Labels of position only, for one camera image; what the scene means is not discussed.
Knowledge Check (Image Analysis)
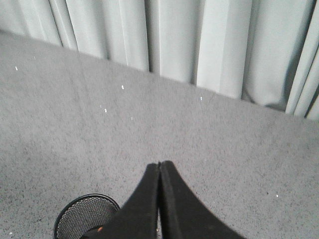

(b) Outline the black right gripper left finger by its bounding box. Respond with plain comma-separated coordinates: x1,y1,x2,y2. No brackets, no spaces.
89,163,160,239

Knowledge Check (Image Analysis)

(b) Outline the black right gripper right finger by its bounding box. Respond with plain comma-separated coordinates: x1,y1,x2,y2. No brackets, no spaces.
159,161,243,239

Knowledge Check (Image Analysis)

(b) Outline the black mesh bucket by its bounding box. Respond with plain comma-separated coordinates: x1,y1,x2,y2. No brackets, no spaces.
52,194,120,239

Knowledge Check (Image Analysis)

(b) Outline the grey pleated curtain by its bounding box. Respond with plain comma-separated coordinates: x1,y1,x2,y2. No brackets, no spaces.
0,0,319,120

